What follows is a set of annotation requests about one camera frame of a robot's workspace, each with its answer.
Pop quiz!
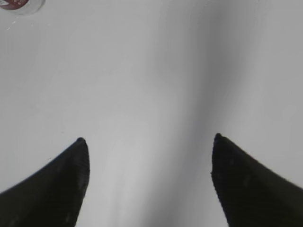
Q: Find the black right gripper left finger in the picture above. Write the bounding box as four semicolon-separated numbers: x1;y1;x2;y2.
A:
0;138;89;227

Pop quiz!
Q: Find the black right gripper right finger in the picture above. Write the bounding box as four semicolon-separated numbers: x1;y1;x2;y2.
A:
211;133;303;227

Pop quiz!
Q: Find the clear plastic water bottle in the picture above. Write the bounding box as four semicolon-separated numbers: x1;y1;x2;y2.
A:
0;0;45;16

